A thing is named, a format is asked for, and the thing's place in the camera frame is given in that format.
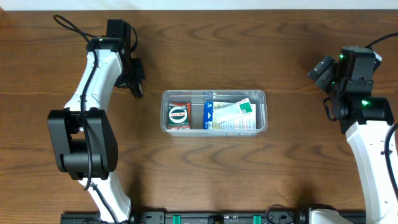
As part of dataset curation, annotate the dark bottle white cap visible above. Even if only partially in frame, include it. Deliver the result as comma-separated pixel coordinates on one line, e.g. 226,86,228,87
129,80,144,99

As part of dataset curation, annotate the green round tape box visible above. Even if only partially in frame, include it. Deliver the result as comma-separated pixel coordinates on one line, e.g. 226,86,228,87
168,103,191,128

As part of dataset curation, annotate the red snack packet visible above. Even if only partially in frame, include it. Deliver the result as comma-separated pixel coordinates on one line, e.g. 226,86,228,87
168,102,192,130

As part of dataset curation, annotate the blue fever patch packet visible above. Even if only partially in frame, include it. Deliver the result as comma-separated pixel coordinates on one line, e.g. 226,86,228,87
203,101,256,130

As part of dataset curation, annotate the green white card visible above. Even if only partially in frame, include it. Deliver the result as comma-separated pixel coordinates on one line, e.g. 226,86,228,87
213,98,255,123

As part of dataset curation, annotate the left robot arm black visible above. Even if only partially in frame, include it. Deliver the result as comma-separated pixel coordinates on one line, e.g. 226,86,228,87
47,37,145,223

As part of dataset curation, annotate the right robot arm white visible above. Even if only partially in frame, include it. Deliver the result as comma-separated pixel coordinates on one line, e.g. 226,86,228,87
308,49,397,223

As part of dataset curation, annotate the clear plastic container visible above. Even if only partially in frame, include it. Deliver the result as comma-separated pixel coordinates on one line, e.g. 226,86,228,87
160,90,268,137

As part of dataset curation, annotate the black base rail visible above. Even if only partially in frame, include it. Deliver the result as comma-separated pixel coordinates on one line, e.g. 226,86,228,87
60,210,366,224

